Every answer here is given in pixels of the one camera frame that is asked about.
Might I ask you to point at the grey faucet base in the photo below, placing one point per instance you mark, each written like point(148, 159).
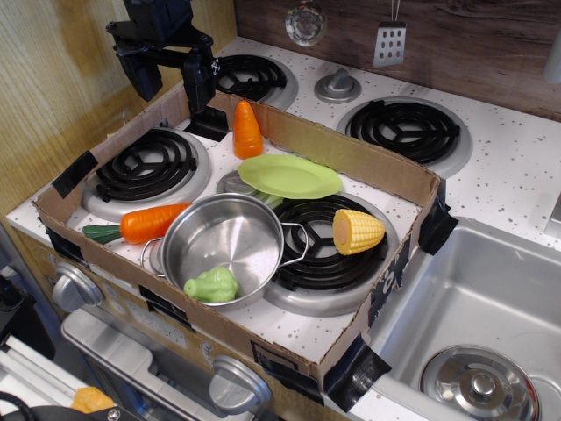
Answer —
point(552, 67)

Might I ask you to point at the stainless steel pot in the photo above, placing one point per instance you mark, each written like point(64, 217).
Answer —
point(232, 231)

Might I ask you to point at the back right stove burner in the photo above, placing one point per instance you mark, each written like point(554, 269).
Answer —
point(418, 129)

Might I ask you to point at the light green plastic plate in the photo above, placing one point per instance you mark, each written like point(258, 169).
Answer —
point(289, 176)

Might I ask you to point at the steel pot lid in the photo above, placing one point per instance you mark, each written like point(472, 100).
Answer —
point(481, 383)

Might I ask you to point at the orange yellow object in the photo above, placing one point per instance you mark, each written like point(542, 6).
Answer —
point(90, 399)

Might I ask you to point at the silver left oven knob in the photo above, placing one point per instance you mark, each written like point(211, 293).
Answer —
point(74, 289)

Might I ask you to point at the front right stove burner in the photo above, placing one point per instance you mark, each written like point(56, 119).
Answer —
point(325, 283)

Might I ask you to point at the silver right oven knob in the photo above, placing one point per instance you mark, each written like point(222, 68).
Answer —
point(235, 388)

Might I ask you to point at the back left stove burner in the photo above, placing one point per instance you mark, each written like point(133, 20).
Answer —
point(257, 78)

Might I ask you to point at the orange toy carrot with leaves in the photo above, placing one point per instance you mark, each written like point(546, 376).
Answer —
point(138, 226)

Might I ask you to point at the hanging silver spatula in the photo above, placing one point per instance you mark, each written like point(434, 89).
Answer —
point(390, 39)

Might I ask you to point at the yellow toy corn cob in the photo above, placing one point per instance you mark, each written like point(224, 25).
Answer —
point(356, 231)

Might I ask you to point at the stove burner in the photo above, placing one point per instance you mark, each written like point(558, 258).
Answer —
point(325, 283)
point(257, 78)
point(163, 167)
point(418, 129)

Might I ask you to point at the cardboard fence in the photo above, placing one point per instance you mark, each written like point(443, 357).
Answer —
point(334, 363)

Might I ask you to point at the silver sink basin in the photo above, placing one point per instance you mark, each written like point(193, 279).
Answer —
point(486, 288)

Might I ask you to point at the silver center stove knob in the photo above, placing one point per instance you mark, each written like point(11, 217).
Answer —
point(233, 183)

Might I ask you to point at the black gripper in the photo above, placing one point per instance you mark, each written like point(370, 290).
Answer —
point(162, 33)

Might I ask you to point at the silver top stove knob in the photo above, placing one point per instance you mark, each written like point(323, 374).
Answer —
point(338, 87)

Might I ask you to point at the front left stove burner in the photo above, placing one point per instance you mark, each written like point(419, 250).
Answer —
point(163, 167)

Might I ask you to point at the hanging silver strainer ladle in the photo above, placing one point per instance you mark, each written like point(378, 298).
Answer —
point(306, 23)

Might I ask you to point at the silver oven knob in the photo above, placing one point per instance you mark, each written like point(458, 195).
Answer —
point(235, 388)
point(74, 289)

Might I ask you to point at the silver stove knob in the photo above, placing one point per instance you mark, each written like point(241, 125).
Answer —
point(233, 183)
point(338, 87)

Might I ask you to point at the orange toy carrot tip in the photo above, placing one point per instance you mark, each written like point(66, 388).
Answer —
point(247, 137)

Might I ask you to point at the silver oven door handle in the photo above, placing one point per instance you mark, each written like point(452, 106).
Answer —
point(172, 387)

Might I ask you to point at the green toy broccoli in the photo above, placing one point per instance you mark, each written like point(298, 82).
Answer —
point(217, 285)

